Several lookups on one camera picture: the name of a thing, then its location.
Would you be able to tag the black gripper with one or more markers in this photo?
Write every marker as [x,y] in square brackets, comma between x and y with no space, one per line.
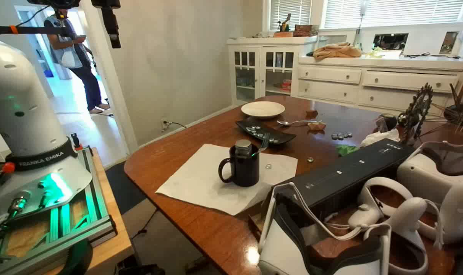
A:
[111,13]

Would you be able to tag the black rectangular plate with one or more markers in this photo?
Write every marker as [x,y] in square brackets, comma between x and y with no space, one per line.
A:
[282,140]

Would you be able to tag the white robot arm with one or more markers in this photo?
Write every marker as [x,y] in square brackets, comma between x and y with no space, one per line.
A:
[22,102]

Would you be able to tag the white shallow bowl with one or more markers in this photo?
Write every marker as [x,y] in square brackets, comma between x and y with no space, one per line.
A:
[264,109]

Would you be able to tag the person in blue jeans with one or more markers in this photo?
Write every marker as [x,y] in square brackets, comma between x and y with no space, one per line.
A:
[68,51]

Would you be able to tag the white glass-door cabinet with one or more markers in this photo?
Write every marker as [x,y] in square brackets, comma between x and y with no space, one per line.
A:
[264,51]

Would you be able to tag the white paper sheet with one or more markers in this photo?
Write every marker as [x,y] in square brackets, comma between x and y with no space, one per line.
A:
[201,178]

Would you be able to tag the small potted plant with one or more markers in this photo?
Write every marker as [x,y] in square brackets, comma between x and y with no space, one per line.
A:
[285,25]

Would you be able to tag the white window blind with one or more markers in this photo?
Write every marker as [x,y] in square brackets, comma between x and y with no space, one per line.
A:
[340,13]
[419,13]
[290,13]

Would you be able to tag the black mug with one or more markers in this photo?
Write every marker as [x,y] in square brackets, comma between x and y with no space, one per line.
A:
[247,169]

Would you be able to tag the small brown box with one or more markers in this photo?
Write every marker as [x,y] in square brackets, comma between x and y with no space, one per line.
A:
[303,30]

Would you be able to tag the metal spoon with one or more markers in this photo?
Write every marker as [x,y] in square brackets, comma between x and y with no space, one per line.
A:
[283,123]

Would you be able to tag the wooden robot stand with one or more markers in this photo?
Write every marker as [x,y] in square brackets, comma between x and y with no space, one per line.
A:
[114,245]

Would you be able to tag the small wooden block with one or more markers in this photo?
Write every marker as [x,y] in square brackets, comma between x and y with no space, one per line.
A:
[317,126]

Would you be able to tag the tan cloth basket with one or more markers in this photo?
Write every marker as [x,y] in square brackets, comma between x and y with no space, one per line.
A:
[338,53]

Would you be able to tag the clear glass bead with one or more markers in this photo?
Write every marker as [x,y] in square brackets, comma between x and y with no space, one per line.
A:
[349,135]
[311,160]
[335,137]
[342,137]

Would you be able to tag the green packet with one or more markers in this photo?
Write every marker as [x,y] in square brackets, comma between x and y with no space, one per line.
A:
[348,151]

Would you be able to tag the long black box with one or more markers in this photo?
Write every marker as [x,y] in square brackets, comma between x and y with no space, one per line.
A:
[343,174]

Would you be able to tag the white VR headset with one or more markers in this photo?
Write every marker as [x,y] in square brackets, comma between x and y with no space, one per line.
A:
[415,171]
[285,253]

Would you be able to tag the dark rectangular panel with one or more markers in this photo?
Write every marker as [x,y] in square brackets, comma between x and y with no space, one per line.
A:
[392,42]

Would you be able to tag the white crumpled tissue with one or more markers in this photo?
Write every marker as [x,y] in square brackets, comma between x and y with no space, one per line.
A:
[378,138]

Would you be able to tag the white drawer dresser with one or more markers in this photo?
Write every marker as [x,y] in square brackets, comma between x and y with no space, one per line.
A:
[394,82]

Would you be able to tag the black sprocket ornament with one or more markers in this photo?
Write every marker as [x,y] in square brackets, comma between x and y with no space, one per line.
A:
[416,109]

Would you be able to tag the white VR controller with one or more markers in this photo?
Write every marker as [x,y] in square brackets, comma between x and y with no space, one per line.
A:
[409,209]

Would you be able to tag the aluminium base frame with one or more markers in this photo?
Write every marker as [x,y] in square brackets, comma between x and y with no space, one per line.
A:
[63,224]

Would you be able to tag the dark upright frame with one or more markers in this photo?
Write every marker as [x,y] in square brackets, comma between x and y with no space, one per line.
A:
[449,44]

